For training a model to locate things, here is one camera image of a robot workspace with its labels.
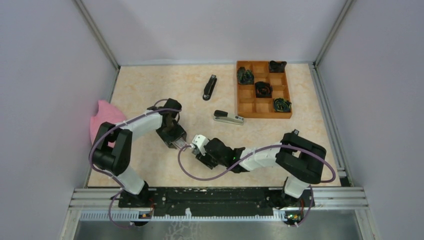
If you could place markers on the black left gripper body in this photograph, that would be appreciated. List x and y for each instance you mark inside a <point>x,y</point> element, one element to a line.
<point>169,134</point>

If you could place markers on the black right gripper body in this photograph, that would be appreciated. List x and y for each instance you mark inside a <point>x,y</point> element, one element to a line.
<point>210,161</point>

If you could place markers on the grey silver stapler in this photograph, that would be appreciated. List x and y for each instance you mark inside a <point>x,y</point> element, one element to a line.
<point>225,117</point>

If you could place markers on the black stapler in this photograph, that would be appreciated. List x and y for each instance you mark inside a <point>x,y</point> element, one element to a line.
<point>209,88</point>

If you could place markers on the staple box tray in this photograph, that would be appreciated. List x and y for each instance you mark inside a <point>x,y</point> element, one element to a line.
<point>180,143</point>

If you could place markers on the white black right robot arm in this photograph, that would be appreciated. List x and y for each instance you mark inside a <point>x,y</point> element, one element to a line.
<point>301,158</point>

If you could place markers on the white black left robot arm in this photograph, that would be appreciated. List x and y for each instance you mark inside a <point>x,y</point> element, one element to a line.
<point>111,150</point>

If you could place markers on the wooden compartment tray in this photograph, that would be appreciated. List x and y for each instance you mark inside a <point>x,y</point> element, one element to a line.
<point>250,107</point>

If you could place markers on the pink cloth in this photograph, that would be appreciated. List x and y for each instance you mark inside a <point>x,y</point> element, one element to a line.
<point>106,113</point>

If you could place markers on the blue green rolled sock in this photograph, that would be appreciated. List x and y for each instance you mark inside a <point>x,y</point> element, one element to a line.
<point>281,105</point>

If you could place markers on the green camouflage rolled sock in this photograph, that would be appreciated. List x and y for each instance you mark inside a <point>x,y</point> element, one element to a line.
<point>245,76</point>

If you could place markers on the dark rolled sock back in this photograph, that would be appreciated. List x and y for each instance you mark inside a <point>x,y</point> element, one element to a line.
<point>277,66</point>

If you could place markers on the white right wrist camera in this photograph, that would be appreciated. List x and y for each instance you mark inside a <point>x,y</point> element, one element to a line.
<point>198,144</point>

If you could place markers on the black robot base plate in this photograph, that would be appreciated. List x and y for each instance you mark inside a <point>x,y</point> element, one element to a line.
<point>220,203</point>

